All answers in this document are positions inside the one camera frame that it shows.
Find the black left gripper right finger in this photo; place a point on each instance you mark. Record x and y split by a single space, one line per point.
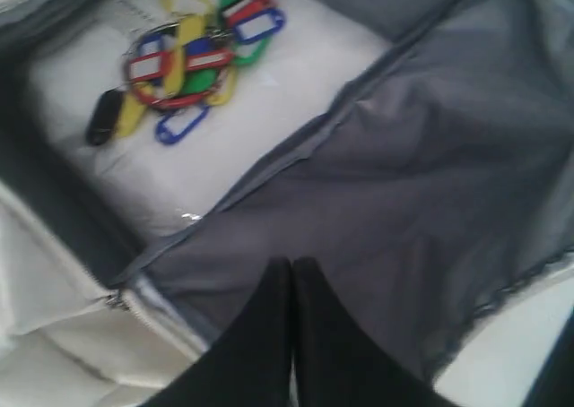
335 362

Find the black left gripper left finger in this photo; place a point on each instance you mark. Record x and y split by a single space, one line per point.
250 363

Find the cream fabric duffel bag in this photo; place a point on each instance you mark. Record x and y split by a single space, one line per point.
435 192

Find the colourful key tag bunch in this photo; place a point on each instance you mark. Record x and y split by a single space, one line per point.
184 68

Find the clear plastic packed white filling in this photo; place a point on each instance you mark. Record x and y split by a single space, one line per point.
159 189

